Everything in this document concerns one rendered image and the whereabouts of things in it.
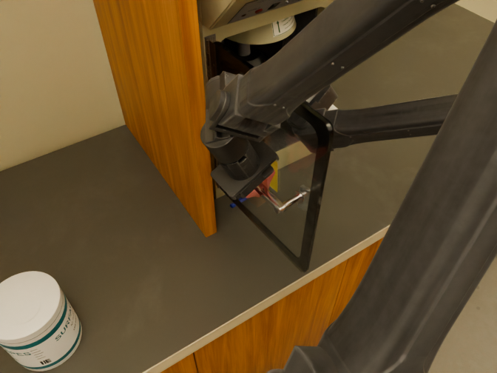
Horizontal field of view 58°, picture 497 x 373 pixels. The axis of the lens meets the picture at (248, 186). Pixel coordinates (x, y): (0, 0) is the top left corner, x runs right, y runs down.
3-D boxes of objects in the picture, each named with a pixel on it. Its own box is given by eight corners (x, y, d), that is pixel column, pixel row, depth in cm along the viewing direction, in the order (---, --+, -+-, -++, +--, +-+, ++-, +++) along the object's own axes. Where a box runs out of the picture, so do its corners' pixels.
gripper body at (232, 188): (213, 178, 76) (194, 158, 70) (257, 138, 77) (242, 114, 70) (235, 202, 73) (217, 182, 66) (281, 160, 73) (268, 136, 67)
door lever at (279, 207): (269, 175, 85) (270, 165, 83) (303, 206, 80) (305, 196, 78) (247, 188, 83) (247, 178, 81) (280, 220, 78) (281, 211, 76)
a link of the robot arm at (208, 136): (196, 147, 63) (234, 139, 61) (197, 108, 66) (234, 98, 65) (216, 170, 69) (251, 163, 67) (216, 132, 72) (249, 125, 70)
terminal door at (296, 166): (222, 187, 109) (213, 36, 80) (308, 274, 93) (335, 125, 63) (220, 189, 109) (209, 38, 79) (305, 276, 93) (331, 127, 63)
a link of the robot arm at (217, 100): (221, 104, 56) (279, 121, 60) (220, 38, 62) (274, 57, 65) (187, 151, 66) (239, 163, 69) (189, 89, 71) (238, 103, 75)
